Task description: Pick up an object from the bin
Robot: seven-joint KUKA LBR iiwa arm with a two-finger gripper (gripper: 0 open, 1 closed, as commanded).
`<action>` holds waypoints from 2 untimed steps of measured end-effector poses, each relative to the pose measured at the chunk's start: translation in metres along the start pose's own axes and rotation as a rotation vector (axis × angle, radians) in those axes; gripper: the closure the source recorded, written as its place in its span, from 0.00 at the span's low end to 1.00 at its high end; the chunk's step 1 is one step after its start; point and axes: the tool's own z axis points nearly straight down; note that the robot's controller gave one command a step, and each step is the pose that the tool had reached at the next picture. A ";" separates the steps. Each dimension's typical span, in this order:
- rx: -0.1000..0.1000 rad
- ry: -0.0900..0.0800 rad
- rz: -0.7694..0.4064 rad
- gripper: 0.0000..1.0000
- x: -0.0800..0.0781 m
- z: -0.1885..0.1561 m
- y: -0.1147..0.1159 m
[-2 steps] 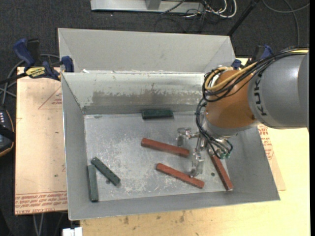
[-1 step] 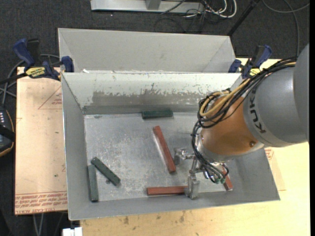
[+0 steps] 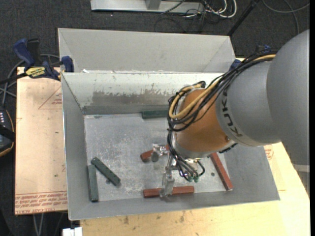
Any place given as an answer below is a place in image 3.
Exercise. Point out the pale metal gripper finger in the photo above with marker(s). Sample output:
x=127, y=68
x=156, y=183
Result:
x=167, y=185
x=155, y=157

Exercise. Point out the red-brown flat block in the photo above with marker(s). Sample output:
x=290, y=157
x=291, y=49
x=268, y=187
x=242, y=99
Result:
x=221, y=171
x=147, y=155
x=182, y=190

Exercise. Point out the grey metal bin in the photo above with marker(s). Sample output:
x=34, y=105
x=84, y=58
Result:
x=123, y=136

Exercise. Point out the dark green flat block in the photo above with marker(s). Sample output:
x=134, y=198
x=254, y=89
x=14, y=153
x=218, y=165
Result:
x=155, y=114
x=93, y=183
x=105, y=171

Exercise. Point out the brown cardboard board, red print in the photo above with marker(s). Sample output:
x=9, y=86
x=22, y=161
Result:
x=39, y=141

